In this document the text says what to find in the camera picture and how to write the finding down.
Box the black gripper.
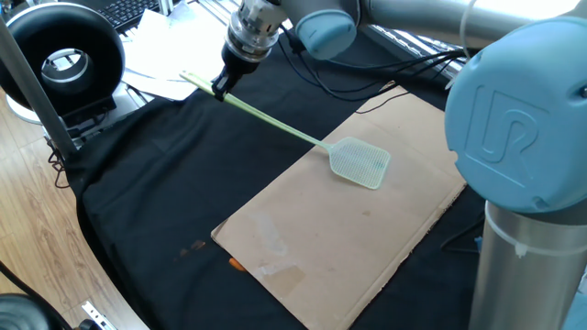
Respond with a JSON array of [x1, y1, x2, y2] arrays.
[[210, 44, 262, 103]]

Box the pale green plastic flyswatter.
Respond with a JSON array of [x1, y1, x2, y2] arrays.
[[179, 70, 392, 191]]

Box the large white paper sheet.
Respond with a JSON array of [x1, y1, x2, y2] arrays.
[[124, 2, 230, 84]]

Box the black table cloth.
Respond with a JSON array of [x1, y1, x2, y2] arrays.
[[63, 27, 487, 330]]

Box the black computer keyboard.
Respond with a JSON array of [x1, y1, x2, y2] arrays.
[[97, 0, 161, 32]]

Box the brown cardboard sheet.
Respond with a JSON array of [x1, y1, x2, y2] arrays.
[[210, 84, 468, 330]]

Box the white round stand base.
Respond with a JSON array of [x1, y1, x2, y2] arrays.
[[5, 93, 43, 126]]

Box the black round device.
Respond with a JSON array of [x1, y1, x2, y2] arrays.
[[0, 259, 74, 330]]

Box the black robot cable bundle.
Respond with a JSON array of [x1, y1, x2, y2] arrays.
[[274, 25, 469, 116]]

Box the black ring lamp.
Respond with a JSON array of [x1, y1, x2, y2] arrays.
[[0, 1, 127, 129]]

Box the aluminium table edge rail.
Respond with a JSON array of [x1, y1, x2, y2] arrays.
[[366, 25, 464, 79]]

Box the thin black wires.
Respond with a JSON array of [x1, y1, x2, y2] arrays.
[[47, 137, 71, 190]]

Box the grey aluminium post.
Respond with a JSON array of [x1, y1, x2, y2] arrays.
[[0, 17, 79, 160]]

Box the white metal bracket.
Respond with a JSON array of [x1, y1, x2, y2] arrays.
[[81, 301, 116, 330]]

